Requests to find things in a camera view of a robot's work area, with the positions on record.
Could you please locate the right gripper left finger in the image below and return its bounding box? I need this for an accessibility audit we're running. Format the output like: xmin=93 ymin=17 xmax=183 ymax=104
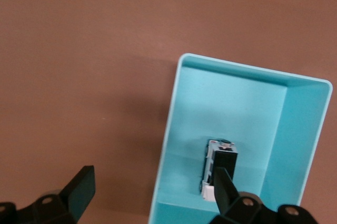
xmin=0 ymin=165 xmax=95 ymax=224

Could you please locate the light blue plastic bin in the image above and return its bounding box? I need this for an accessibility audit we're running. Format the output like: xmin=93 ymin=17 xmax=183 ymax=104
xmin=147 ymin=52 xmax=333 ymax=224

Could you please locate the white jeep toy black roof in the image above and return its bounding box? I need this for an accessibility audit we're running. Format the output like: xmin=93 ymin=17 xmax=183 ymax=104
xmin=199 ymin=138 xmax=240 ymax=202

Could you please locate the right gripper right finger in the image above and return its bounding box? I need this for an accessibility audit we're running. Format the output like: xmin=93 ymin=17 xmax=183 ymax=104
xmin=207 ymin=167 xmax=316 ymax=224

